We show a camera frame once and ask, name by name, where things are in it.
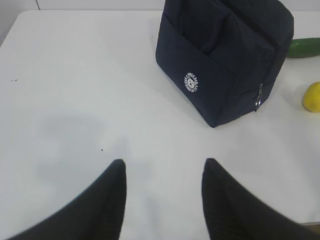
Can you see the navy blue lunch bag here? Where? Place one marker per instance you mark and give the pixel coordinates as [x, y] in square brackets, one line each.
[224, 55]

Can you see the green cucumber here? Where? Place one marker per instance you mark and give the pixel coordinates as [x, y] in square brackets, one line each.
[304, 48]

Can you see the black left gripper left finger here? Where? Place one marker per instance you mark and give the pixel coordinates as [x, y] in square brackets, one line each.
[96, 214]

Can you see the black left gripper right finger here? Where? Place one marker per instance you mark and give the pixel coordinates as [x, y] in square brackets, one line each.
[231, 212]

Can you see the yellow lemon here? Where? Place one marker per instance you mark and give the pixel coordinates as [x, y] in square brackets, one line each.
[311, 98]

